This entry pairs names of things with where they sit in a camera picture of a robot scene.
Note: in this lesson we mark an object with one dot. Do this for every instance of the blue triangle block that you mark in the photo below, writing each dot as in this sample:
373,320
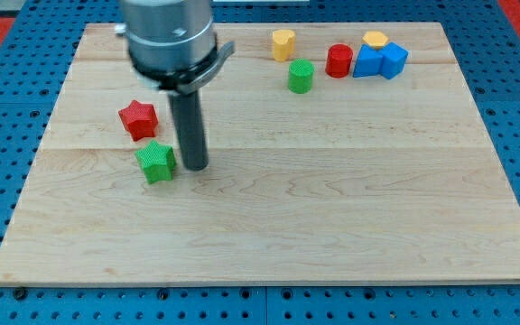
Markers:
368,62

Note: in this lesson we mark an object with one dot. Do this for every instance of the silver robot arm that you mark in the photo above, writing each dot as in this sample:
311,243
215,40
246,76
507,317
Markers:
173,44

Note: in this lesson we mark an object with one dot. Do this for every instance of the blue cube block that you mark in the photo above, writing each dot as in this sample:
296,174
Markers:
393,61

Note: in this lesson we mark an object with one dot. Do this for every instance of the red cylinder block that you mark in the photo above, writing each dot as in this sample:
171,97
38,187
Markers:
339,60

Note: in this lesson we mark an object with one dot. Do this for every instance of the yellow hexagon block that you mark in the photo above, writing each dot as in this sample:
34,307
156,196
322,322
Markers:
375,39

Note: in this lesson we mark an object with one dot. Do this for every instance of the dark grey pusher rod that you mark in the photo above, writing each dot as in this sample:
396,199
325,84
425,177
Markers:
190,131

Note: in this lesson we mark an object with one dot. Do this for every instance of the green star block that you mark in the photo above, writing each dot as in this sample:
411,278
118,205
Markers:
157,162

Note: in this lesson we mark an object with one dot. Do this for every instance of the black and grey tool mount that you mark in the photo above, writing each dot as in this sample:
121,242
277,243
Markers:
190,79

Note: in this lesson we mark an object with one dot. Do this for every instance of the green cylinder block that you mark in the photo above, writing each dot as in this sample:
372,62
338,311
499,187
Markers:
300,76

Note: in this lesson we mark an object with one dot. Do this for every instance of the red star block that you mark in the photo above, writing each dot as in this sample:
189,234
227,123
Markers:
139,120

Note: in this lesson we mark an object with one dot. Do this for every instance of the yellow heart block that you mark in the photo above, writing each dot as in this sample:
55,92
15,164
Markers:
283,42

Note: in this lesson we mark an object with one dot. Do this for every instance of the wooden board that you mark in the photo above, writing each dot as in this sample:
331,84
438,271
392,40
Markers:
361,181

